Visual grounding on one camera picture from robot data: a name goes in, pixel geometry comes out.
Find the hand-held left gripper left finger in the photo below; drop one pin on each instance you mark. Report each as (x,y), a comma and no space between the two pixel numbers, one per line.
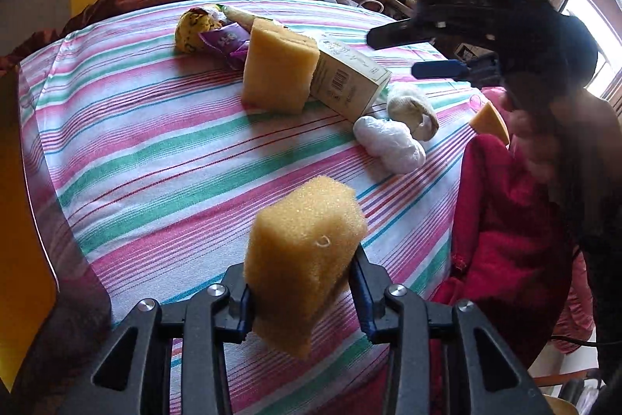
(241,317)

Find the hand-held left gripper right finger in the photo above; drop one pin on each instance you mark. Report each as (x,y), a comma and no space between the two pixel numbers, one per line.
(362,298)

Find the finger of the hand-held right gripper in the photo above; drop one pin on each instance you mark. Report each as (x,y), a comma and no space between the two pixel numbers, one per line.
(437,69)
(398,35)

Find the beige cardboard tea box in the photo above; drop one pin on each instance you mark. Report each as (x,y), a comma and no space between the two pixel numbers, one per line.
(350,84)

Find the small yellow sponge block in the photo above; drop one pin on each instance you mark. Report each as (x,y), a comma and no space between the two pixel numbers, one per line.
(301,259)

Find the white plastic bag ball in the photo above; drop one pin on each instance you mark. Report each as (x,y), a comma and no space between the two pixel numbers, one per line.
(388,142)

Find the large yellow sponge block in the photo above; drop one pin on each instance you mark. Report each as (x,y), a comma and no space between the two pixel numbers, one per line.
(277,70)

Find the purple packet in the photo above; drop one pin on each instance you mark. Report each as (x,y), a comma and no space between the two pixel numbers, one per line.
(226,41)

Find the yellow spotted cloth ball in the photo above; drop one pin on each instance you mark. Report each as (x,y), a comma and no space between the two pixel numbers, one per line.
(192,31)

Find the person's right hand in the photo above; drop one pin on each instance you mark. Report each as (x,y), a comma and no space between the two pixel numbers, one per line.
(534,142)

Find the beige rolled sock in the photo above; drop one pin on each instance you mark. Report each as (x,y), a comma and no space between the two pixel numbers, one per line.
(408,104)

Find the yellow sponge wedge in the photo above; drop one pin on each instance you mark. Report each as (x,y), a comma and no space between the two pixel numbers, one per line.
(488,121)

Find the red garment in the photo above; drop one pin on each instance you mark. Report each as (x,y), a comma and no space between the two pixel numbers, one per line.
(495,225)

